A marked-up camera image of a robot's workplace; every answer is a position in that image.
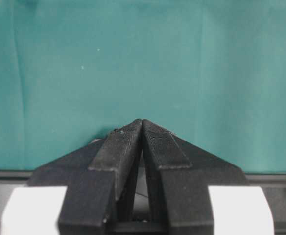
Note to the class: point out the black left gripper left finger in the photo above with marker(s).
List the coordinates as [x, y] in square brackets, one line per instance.
[75, 194]

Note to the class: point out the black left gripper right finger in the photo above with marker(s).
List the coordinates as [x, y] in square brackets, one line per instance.
[193, 192]

